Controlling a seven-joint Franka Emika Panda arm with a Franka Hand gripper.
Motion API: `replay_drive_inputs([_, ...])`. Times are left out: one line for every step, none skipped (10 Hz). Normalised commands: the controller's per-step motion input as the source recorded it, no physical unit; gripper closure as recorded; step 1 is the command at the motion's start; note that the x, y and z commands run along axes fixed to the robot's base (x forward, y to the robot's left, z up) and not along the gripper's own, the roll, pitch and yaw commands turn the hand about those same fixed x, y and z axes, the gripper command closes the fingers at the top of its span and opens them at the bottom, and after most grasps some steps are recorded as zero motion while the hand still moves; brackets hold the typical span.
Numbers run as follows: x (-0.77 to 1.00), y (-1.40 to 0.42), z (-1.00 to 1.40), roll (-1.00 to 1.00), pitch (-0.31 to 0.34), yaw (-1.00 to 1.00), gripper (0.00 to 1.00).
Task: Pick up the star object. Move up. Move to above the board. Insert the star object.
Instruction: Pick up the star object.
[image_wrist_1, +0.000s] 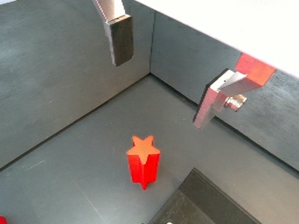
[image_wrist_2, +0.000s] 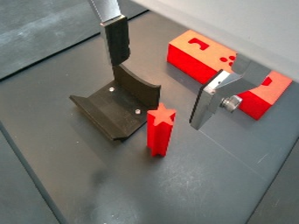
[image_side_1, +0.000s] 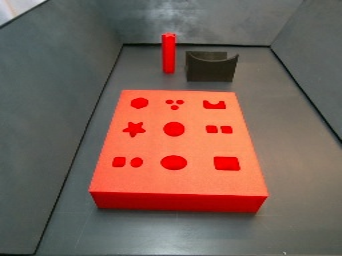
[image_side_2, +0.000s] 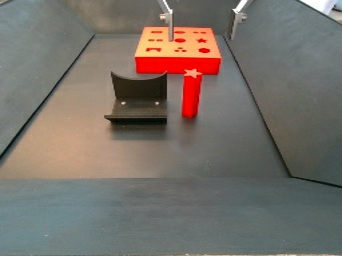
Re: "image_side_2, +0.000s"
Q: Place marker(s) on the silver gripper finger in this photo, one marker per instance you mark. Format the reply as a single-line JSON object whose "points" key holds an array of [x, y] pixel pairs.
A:
{"points": [[167, 17], [240, 16]]}

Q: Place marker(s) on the red star prism peg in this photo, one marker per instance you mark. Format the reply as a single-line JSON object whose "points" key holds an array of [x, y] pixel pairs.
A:
{"points": [[191, 93]]}

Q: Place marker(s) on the red shape sorting board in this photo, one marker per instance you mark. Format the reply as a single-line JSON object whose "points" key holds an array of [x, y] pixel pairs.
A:
{"points": [[193, 50]]}

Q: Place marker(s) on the black curved holder stand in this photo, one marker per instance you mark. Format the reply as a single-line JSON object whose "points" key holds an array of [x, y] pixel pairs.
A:
{"points": [[141, 100]]}

